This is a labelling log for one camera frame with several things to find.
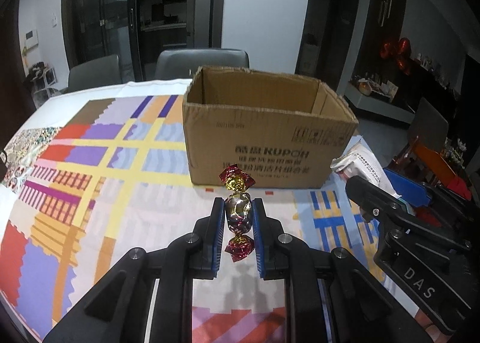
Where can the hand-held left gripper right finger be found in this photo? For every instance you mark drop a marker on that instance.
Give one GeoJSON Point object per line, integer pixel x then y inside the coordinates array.
{"type": "Point", "coordinates": [258, 238]}

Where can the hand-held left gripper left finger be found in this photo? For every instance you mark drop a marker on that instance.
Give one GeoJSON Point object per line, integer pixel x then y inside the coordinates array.
{"type": "Point", "coordinates": [218, 238]}

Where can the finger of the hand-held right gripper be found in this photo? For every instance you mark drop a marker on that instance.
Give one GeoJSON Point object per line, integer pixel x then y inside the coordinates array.
{"type": "Point", "coordinates": [408, 187]}
{"type": "Point", "coordinates": [375, 200]}

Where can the red gold twisted candy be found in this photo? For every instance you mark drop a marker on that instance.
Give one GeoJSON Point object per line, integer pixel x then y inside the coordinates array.
{"type": "Point", "coordinates": [237, 211]}

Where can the silver white snack packet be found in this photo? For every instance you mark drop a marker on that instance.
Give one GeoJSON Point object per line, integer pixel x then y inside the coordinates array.
{"type": "Point", "coordinates": [362, 164]}

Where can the brown cardboard box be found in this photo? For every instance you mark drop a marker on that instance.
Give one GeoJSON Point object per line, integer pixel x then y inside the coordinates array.
{"type": "Point", "coordinates": [262, 132]}

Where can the red-brown wooden chair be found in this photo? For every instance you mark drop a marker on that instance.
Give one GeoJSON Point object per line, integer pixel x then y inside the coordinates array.
{"type": "Point", "coordinates": [431, 157]}

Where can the red garment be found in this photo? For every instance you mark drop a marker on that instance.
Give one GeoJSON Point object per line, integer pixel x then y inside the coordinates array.
{"type": "Point", "coordinates": [459, 185]}

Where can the grey upholstered chair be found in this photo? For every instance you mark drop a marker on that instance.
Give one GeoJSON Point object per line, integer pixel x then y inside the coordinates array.
{"type": "Point", "coordinates": [202, 63]}
{"type": "Point", "coordinates": [93, 72]}
{"type": "Point", "coordinates": [431, 121]}

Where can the white low cabinet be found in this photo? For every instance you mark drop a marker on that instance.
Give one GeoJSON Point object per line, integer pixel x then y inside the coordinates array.
{"type": "Point", "coordinates": [375, 106]}

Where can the dark sideboard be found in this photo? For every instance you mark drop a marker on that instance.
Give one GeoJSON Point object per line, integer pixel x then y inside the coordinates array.
{"type": "Point", "coordinates": [431, 80]}

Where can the colourful patterned tablecloth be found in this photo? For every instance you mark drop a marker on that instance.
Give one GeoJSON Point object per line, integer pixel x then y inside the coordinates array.
{"type": "Point", "coordinates": [112, 162]}

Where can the red foil balloon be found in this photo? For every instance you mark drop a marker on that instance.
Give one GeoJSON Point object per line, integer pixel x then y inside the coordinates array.
{"type": "Point", "coordinates": [399, 54]}

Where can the small white rack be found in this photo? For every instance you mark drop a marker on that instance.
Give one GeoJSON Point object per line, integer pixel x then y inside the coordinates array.
{"type": "Point", "coordinates": [43, 80]}

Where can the dark framed sliding glass door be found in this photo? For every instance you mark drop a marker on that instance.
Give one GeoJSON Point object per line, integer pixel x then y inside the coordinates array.
{"type": "Point", "coordinates": [101, 9]}

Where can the white light switch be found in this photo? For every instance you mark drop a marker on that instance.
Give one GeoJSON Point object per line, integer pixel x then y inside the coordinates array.
{"type": "Point", "coordinates": [54, 19]}

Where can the white wall intercom panel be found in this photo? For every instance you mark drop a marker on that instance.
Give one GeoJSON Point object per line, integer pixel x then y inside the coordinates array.
{"type": "Point", "coordinates": [31, 38]}

